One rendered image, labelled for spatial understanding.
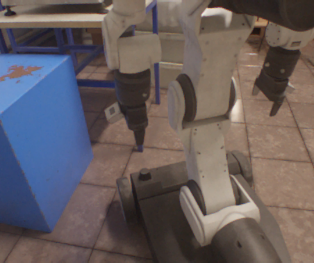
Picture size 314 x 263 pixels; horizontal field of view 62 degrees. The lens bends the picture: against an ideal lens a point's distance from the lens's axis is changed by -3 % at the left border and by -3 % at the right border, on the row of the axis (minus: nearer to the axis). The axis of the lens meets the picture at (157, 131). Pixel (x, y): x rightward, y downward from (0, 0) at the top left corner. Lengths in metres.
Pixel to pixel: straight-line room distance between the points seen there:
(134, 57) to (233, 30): 0.24
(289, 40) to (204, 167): 0.43
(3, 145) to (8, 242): 0.51
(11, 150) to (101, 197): 0.54
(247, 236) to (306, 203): 0.68
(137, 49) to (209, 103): 0.27
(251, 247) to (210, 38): 0.53
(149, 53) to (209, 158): 0.40
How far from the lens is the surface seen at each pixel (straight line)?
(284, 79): 0.88
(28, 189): 1.10
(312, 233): 1.33
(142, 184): 1.08
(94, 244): 1.20
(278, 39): 0.77
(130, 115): 0.68
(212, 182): 0.88
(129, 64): 0.60
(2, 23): 1.38
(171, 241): 0.97
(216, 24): 0.68
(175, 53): 2.05
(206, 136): 0.84
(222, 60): 0.71
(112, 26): 0.56
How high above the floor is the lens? 1.00
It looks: 36 degrees down
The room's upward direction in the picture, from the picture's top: 2 degrees counter-clockwise
